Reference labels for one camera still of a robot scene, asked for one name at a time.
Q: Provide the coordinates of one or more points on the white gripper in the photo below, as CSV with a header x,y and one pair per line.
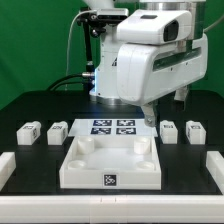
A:
x,y
151,63

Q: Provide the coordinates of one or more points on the white square tabletop part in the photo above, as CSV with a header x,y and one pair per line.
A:
x,y
111,162

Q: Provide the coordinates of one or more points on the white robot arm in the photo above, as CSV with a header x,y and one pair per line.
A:
x,y
105,89

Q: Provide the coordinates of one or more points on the white right fence block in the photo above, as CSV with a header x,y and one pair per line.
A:
x,y
215,166

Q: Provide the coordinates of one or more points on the white fence block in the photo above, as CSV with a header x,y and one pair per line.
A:
x,y
215,166
7,167

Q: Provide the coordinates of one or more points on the white sheet with markers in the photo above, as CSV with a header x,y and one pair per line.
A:
x,y
81,127

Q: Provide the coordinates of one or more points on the white left fence block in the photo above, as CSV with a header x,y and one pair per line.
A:
x,y
7,167

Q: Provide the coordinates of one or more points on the black camera stand pole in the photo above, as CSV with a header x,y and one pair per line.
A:
x,y
89,60

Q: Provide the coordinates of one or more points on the black camera on stand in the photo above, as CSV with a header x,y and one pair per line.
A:
x,y
98,19

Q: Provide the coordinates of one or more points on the white front fence rail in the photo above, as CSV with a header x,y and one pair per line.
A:
x,y
112,209

